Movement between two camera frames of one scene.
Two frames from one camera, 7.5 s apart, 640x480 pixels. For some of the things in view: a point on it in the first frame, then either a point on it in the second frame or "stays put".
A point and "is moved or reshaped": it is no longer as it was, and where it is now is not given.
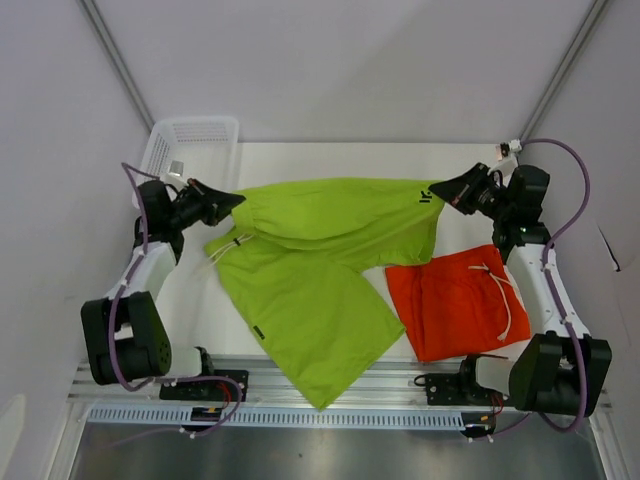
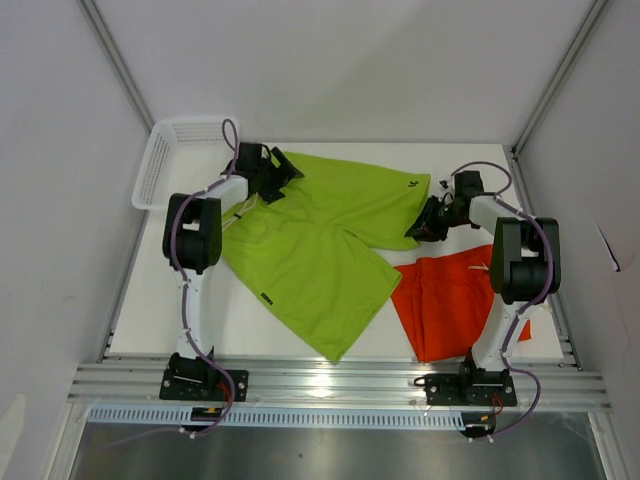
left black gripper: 216,205 → 284,174
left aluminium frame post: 95,16 stays put
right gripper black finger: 462,190 → 430,225
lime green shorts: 295,255 is moved or reshaped
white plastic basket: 207,147 stays put
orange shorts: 458,303 stays put
